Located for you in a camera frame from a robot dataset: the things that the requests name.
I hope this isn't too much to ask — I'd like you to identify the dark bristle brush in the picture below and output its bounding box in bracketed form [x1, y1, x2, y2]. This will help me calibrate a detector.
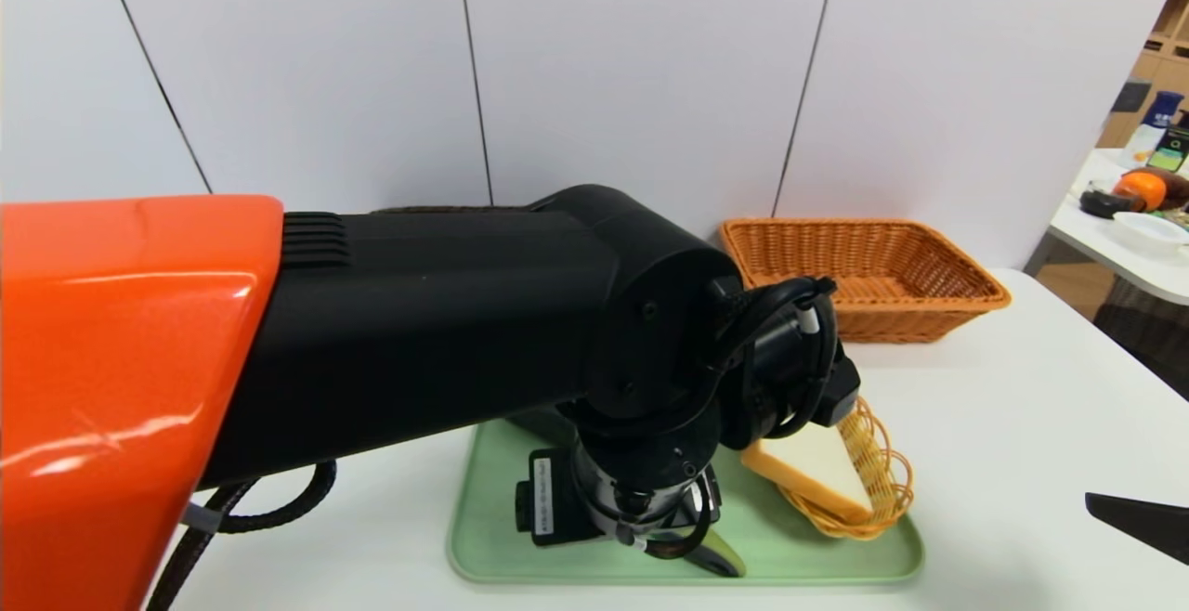
[692, 546, 747, 578]

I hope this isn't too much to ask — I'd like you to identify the orange wicker basket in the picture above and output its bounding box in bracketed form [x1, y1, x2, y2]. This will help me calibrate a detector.
[719, 217, 1013, 345]

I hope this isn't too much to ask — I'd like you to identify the small oval woven basket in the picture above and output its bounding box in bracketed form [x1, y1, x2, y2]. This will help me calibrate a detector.
[780, 396, 914, 539]

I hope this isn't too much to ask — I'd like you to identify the white bread slice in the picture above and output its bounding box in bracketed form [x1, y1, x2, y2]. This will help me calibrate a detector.
[740, 418, 874, 524]

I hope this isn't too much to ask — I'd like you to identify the light green plastic tray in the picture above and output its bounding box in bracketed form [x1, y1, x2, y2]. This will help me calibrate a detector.
[447, 421, 924, 585]

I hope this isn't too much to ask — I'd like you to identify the white side table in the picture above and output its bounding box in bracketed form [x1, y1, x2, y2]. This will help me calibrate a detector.
[1046, 149, 1189, 307]

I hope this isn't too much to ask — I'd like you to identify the small black object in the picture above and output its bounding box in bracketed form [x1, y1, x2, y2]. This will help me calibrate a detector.
[1079, 184, 1143, 220]

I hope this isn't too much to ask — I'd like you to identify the orange fruit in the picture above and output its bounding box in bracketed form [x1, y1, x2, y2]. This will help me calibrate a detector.
[1113, 172, 1167, 213]

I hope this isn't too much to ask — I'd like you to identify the white shallow bowl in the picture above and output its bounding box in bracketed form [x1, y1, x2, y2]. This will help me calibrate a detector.
[1111, 212, 1189, 254]

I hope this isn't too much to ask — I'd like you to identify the white bottle with blue cap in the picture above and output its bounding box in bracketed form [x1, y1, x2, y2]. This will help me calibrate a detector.
[1120, 91, 1184, 169]

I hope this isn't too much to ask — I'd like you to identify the brown round object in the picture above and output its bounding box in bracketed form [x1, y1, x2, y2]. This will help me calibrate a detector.
[1130, 166, 1189, 211]

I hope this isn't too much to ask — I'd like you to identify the dark green package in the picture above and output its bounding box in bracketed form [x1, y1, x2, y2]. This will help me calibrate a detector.
[1147, 112, 1189, 174]

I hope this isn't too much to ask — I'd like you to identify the wooden shelf unit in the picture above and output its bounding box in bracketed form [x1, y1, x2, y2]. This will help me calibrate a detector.
[1094, 0, 1189, 152]

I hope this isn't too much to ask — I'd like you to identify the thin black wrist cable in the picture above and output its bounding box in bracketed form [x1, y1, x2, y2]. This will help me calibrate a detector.
[711, 275, 842, 440]

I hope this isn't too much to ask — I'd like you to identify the thick black corrugated arm cable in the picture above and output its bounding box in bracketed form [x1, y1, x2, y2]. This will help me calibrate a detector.
[144, 461, 338, 611]

